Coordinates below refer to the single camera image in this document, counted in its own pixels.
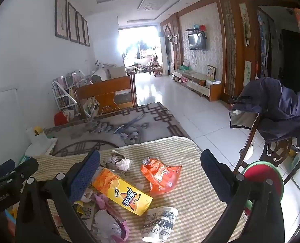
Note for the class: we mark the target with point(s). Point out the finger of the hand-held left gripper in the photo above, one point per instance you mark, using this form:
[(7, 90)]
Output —
[(3, 168), (26, 168)]

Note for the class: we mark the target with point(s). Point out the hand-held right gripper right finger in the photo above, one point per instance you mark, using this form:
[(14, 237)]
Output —
[(215, 179)]

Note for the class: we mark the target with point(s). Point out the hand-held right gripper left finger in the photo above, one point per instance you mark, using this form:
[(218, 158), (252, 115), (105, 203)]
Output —
[(84, 174)]

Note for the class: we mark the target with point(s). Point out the yellow snack canister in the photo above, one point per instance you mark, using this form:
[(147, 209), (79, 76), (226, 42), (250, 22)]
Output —
[(119, 189)]

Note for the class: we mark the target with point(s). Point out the newspaper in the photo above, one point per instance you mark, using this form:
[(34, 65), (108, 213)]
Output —
[(123, 164)]

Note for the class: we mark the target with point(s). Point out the red bin with green rim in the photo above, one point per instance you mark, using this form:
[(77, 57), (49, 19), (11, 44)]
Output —
[(258, 172)]

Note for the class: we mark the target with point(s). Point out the printed paper cup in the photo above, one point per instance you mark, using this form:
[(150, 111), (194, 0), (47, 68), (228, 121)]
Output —
[(160, 222)]

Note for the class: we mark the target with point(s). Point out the white plastic container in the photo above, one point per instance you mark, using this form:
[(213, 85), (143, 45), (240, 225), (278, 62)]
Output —
[(37, 144)]

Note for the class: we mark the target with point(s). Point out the striped woven table mat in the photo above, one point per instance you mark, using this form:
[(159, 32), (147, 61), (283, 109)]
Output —
[(190, 207)]

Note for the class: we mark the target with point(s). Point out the yellow plastic toy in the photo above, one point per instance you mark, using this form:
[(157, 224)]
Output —
[(38, 131)]

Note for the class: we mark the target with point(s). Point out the torn printed paper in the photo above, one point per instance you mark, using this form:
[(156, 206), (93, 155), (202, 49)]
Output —
[(85, 214)]

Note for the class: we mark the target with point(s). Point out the grey patterned table cover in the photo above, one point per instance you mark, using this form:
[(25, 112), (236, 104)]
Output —
[(101, 136)]

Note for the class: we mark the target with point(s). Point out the clear plastic bag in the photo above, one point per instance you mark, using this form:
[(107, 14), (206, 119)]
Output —
[(107, 222)]

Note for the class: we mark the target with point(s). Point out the orange snack bag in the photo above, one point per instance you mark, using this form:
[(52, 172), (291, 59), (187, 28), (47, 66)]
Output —
[(160, 177)]

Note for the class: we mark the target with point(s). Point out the red bag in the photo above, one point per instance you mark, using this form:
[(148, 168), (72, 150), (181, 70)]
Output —
[(60, 118)]

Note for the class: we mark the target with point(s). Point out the pink plastic wrapper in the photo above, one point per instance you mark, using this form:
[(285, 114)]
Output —
[(122, 229)]

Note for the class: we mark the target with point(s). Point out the carved wooden chair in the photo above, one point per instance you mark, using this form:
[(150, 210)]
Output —
[(276, 151)]

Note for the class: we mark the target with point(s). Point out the white step ladder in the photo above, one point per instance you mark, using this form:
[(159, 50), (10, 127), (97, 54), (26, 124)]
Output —
[(57, 93)]

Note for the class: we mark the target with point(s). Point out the wooden dining chair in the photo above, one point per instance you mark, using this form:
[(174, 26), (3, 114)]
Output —
[(107, 87)]

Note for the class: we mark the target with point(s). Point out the blue jacket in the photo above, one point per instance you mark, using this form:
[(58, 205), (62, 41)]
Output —
[(278, 106)]

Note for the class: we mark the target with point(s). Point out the television cabinet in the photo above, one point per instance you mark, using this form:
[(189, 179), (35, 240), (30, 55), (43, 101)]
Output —
[(198, 82)]

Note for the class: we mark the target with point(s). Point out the framed star artwork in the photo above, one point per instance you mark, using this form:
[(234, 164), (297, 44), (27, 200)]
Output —
[(211, 73)]

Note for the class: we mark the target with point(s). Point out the square ceiling lamp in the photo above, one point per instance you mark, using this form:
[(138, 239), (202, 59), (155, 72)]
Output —
[(152, 3)]

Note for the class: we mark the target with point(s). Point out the flower wall picture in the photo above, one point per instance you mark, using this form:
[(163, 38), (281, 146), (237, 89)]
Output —
[(247, 73)]

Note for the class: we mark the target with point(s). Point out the wall television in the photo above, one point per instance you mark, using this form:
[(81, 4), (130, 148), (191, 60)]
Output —
[(197, 41)]

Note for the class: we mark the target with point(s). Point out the round wall clock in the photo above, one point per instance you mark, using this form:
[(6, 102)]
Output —
[(176, 39)]

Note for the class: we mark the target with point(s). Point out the wall shelf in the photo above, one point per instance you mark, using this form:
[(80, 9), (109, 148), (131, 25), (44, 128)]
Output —
[(196, 29)]

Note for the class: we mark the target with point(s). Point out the large framed wall picture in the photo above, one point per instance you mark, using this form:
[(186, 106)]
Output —
[(61, 15)]

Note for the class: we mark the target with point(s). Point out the hanging wall scroll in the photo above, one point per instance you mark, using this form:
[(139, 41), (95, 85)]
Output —
[(245, 22)]

